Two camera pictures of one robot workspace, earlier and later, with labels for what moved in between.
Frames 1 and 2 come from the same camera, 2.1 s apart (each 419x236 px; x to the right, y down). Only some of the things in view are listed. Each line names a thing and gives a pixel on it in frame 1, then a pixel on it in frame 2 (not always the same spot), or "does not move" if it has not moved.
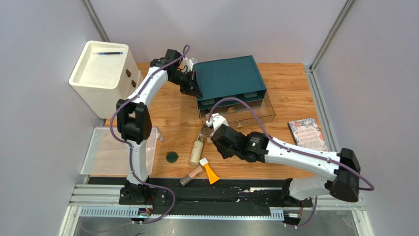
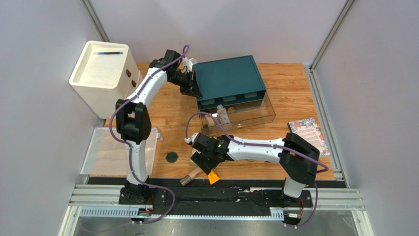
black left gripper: [192, 87] does not move
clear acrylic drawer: [238, 117] does not move
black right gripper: [219, 139] to [205, 158]
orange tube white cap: [213, 176] does not move
